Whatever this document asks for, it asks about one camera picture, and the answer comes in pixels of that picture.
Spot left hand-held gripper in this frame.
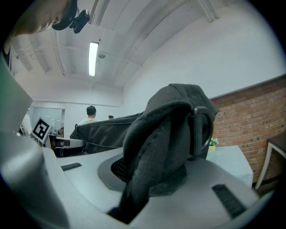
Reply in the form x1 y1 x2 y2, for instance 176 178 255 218
30 117 87 157

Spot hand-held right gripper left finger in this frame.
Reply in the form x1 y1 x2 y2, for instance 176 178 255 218
42 146 129 229

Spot person's head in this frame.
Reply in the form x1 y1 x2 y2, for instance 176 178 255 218
4 0 70 55

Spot black head-worn camera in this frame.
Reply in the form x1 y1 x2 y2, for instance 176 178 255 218
51 0 91 34

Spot potted white flowers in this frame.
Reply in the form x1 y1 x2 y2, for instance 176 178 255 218
208 137 220 153

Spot ceiling tube light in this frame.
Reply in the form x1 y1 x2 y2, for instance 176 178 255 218
88 41 99 77

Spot table with pale cloth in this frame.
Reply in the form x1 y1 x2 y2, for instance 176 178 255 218
205 144 254 189

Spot dark desk white legs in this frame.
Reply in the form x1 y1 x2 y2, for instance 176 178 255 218
254 133 286 190

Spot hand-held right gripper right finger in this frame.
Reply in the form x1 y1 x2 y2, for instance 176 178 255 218
129 157 261 229

